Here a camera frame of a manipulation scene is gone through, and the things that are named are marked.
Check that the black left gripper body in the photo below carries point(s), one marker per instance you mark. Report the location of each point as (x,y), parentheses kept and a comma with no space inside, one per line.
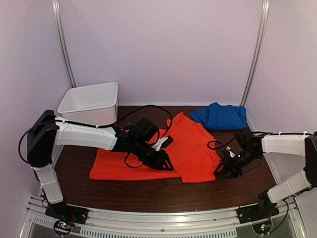
(149,159)

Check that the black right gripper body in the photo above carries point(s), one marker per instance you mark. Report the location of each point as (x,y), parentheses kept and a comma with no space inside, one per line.
(239,162)

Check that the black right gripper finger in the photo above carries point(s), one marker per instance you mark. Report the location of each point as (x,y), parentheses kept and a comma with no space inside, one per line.
(219,169)
(228,175)

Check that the orange t-shirt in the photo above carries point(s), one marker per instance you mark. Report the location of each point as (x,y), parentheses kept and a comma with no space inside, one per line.
(193,161)

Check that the blue pleated skirt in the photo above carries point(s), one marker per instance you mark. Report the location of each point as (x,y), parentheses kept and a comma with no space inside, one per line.
(221,118)

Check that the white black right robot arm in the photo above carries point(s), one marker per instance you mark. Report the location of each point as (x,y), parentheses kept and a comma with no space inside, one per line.
(291,157)

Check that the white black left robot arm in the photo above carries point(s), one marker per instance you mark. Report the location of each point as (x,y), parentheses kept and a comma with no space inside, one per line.
(50,131)

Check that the white plastic laundry bin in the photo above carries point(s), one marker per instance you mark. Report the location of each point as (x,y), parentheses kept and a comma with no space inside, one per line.
(93,104)

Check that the right round circuit board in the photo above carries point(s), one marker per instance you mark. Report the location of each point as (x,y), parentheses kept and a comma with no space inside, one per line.
(262,228)

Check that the round circuit board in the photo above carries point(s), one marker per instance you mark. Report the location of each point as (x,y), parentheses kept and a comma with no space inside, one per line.
(262,228)
(62,228)

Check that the left round circuit board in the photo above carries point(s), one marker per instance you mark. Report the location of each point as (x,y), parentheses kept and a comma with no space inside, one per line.
(62,228)

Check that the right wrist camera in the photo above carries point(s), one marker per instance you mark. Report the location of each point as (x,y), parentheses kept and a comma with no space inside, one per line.
(228,152)

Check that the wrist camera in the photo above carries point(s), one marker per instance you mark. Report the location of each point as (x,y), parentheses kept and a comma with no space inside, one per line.
(162,143)
(228,152)

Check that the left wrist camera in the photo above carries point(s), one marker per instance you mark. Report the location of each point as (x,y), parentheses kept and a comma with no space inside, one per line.
(162,143)

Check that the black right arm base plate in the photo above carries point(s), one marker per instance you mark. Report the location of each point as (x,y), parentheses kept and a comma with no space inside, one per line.
(264,209)

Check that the aluminium front rail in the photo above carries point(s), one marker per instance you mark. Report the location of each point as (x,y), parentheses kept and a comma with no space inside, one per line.
(218,223)

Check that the aluminium frame post right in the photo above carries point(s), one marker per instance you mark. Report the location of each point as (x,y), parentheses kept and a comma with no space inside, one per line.
(257,50)

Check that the aluminium frame post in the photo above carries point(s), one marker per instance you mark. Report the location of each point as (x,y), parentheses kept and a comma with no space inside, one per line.
(62,43)
(257,50)

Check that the aluminium frame post left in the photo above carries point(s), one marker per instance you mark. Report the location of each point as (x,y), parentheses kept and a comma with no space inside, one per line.
(62,43)

